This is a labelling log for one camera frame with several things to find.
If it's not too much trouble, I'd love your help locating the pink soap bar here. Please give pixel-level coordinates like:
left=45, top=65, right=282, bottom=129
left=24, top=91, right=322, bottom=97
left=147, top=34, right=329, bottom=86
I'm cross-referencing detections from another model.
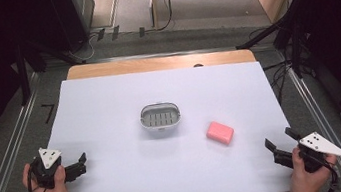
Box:
left=203, top=118, right=237, bottom=148

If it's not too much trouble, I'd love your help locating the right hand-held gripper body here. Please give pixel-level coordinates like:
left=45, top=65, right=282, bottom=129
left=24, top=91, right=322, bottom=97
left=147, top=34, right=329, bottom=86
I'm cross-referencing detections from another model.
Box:
left=292, top=128, right=341, bottom=175

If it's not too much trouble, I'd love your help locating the person's right hand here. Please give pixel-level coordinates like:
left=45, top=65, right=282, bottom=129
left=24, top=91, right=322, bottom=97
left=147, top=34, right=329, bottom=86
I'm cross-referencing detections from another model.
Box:
left=282, top=140, right=341, bottom=192

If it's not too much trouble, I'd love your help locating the black metal stand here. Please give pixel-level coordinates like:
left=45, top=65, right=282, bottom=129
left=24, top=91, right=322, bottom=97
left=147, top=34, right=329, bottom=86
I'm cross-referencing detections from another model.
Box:
left=11, top=31, right=93, bottom=107
left=231, top=5, right=316, bottom=88

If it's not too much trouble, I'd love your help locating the thin black hanging cable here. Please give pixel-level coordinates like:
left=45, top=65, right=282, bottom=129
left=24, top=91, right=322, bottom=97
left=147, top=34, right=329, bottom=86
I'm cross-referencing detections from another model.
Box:
left=140, top=0, right=179, bottom=35

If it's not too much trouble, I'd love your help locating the white paper sheet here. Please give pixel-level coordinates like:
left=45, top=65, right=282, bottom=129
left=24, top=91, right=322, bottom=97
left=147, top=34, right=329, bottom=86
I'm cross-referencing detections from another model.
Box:
left=7, top=49, right=305, bottom=192

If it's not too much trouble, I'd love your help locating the dark cabinet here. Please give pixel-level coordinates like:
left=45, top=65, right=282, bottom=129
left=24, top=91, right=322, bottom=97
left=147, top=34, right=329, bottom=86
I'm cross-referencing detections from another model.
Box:
left=49, top=0, right=102, bottom=55

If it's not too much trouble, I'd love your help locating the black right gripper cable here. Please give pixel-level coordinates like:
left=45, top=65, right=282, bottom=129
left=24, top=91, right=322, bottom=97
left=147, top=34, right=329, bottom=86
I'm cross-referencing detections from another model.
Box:
left=301, top=148, right=341, bottom=192

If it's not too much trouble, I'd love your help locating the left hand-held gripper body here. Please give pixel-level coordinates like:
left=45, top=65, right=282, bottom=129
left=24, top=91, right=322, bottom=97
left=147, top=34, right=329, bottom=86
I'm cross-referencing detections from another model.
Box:
left=27, top=145, right=68, bottom=192

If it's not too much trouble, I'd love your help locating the grey and white soap dish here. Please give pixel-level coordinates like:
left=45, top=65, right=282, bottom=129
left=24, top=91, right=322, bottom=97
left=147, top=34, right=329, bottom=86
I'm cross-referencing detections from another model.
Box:
left=137, top=99, right=184, bottom=134

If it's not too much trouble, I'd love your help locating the bundle of black floor cables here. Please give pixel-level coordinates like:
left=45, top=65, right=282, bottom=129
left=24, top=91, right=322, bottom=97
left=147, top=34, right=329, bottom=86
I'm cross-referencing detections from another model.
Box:
left=260, top=58, right=298, bottom=106

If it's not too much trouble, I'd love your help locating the white cable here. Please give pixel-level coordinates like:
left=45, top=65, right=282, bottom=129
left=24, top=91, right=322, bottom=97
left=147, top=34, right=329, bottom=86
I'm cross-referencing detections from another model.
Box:
left=66, top=31, right=103, bottom=65

